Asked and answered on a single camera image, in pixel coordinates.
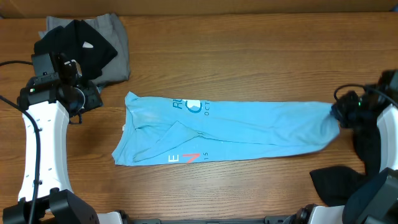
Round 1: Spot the light blue printed t-shirt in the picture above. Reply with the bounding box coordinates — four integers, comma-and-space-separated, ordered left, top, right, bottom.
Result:
113, 93, 340, 166

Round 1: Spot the black t-shirt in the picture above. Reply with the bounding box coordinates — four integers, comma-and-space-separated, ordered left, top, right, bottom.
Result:
310, 125, 381, 207

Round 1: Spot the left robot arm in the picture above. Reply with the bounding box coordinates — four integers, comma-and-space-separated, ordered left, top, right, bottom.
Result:
2, 52, 129, 223

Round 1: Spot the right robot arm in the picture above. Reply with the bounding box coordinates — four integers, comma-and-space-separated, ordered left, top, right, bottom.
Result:
283, 70, 397, 224

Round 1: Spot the folded black garment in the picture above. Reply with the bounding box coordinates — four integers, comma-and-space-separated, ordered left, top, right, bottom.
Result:
34, 20, 118, 80

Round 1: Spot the folded grey garment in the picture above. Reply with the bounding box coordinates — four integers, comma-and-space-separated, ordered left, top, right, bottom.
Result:
39, 14, 131, 87

